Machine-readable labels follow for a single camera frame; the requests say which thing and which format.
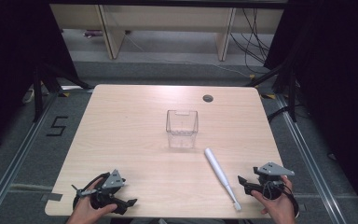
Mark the black metal stand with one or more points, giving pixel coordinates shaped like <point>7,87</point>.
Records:
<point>38,93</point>
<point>292,93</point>

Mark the white electric toothbrush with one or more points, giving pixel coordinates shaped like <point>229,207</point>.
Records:
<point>217,169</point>

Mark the yellow floor tape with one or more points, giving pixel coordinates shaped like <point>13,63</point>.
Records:
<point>268,96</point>
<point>64,94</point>

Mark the person's left hand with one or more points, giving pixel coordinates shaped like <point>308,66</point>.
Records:
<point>84,211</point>

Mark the clear plastic container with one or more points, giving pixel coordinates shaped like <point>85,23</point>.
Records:
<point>181,130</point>

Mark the dark curtain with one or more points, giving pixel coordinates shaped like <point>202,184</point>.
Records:
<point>338,77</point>
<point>12,62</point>

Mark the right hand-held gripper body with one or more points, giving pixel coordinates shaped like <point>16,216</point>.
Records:
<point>273,170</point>

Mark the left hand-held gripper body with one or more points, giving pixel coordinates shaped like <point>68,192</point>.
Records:
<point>113,180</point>

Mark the person's right hand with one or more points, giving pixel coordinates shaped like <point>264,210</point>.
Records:
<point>281,208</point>

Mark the aluminium floor rail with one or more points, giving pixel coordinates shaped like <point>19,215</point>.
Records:
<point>307,155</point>
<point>18,155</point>

